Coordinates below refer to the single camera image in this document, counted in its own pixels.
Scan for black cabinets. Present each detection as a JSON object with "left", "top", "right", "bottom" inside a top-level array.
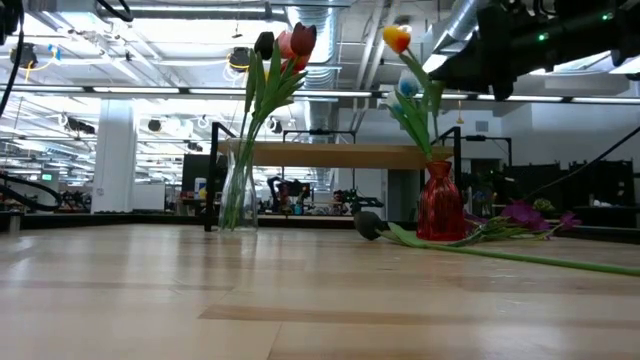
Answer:
[{"left": 499, "top": 158, "right": 637, "bottom": 207}]

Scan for maroon artificial tulip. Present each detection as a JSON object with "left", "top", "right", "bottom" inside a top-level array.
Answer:
[{"left": 229, "top": 22, "right": 319, "bottom": 231}]

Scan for black artificial tulip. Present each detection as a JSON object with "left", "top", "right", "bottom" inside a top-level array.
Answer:
[
  {"left": 353, "top": 209, "right": 640, "bottom": 279},
  {"left": 243, "top": 30, "right": 276, "bottom": 231}
]

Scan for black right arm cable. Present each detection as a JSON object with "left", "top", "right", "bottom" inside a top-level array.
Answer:
[{"left": 522, "top": 124, "right": 640, "bottom": 200}]

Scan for silver smooth ventilation duct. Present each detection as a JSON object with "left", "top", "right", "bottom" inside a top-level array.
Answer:
[{"left": 404, "top": 0, "right": 481, "bottom": 94}]

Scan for black round ceiling device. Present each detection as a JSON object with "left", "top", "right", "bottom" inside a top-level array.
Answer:
[{"left": 227, "top": 46, "right": 255, "bottom": 74}]

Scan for white and blue artificial tulip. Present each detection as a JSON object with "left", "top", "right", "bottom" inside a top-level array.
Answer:
[{"left": 397, "top": 69, "right": 436, "bottom": 162}]

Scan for thick black curved cable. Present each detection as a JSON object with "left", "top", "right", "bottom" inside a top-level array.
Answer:
[{"left": 0, "top": 172, "right": 64, "bottom": 214}]

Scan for clear glass vase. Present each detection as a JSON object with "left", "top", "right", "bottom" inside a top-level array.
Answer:
[{"left": 218, "top": 139, "right": 260, "bottom": 232}]

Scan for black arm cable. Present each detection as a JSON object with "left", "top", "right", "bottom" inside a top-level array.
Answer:
[
  {"left": 522, "top": 124, "right": 640, "bottom": 200},
  {"left": 0, "top": 0, "right": 135, "bottom": 119}
]

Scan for silver corrugated ventilation duct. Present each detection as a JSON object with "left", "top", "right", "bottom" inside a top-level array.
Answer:
[{"left": 285, "top": 4, "right": 342, "bottom": 146}]

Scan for orange artificial tulip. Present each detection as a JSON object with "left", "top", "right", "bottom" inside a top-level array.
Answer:
[{"left": 227, "top": 53, "right": 312, "bottom": 231}]

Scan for wooden shelf with black legs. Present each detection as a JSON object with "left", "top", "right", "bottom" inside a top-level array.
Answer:
[{"left": 203, "top": 121, "right": 464, "bottom": 234}]

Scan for purple artificial flower bunch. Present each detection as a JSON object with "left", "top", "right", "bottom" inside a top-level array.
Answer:
[{"left": 462, "top": 199, "right": 584, "bottom": 249}]

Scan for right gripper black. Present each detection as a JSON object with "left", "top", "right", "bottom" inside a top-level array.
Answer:
[{"left": 428, "top": 0, "right": 556, "bottom": 101}]

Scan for white building pillar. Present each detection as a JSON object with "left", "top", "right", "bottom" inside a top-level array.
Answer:
[{"left": 91, "top": 99, "right": 137, "bottom": 214}]

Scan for black monitor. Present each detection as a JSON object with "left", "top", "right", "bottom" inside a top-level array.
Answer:
[{"left": 180, "top": 152, "right": 224, "bottom": 194}]

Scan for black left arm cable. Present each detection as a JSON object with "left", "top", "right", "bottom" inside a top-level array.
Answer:
[{"left": 0, "top": 0, "right": 135, "bottom": 119}]

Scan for black bar with light strips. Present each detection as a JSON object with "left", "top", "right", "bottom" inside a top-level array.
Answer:
[{"left": 0, "top": 83, "right": 640, "bottom": 105}]

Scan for pale white artificial tulip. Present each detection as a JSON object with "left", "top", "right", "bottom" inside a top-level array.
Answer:
[{"left": 383, "top": 89, "right": 434, "bottom": 162}]

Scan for red ribbed glass vase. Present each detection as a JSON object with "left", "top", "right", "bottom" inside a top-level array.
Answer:
[{"left": 416, "top": 160, "right": 466, "bottom": 242}]

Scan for pink artificial tulip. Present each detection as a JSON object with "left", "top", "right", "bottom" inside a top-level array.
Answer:
[{"left": 234, "top": 30, "right": 297, "bottom": 231}]

